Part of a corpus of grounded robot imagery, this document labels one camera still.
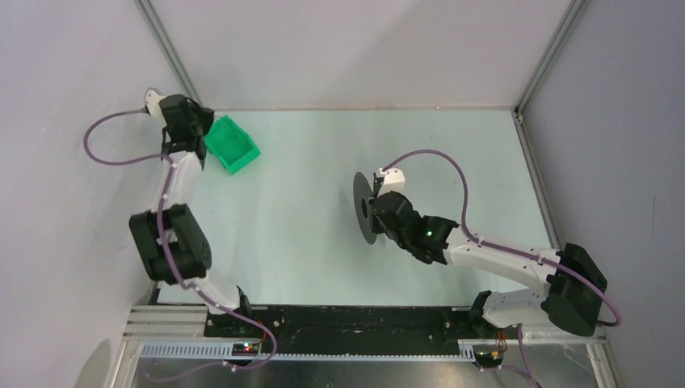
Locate dark grey cable spool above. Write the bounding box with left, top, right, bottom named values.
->
left=353, top=172, right=382, bottom=245

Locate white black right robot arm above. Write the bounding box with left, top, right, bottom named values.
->
left=355, top=192, right=607, bottom=338

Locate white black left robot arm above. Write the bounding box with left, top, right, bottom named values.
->
left=128, top=88, right=255, bottom=337

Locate green plastic bin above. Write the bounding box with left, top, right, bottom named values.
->
left=204, top=116, right=261, bottom=174

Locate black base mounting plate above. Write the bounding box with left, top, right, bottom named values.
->
left=204, top=305, right=500, bottom=355

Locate right controller circuit board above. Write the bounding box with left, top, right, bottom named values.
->
left=473, top=350, right=506, bottom=370

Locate controller circuit board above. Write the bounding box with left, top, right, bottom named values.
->
left=231, top=342, right=261, bottom=356
left=473, top=350, right=506, bottom=370

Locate left controller circuit board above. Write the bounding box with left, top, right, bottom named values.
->
left=231, top=342, right=261, bottom=356

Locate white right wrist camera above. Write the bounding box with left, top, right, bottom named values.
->
left=373, top=167, right=406, bottom=197

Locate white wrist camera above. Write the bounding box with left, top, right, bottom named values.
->
left=373, top=167, right=406, bottom=197
left=144, top=87, right=166, bottom=120

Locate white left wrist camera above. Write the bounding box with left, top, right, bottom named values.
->
left=144, top=87, right=166, bottom=120

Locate aluminium frame rail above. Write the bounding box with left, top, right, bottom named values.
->
left=133, top=0, right=201, bottom=103

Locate slotted white cable duct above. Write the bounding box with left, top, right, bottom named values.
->
left=138, top=341, right=476, bottom=362

